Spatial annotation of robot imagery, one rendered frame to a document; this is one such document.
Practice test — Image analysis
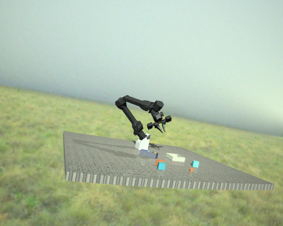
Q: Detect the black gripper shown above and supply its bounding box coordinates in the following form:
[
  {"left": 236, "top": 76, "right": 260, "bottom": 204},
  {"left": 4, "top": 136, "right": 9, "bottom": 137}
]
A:
[{"left": 147, "top": 113, "right": 172, "bottom": 133}]

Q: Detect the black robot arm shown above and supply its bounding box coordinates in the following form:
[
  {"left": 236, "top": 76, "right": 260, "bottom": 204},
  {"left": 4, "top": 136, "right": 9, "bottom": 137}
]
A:
[{"left": 115, "top": 95, "right": 164, "bottom": 140}]

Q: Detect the teal cube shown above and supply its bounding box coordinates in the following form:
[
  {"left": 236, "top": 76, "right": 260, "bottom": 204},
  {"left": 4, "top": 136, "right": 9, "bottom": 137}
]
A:
[{"left": 158, "top": 162, "right": 166, "bottom": 170}]

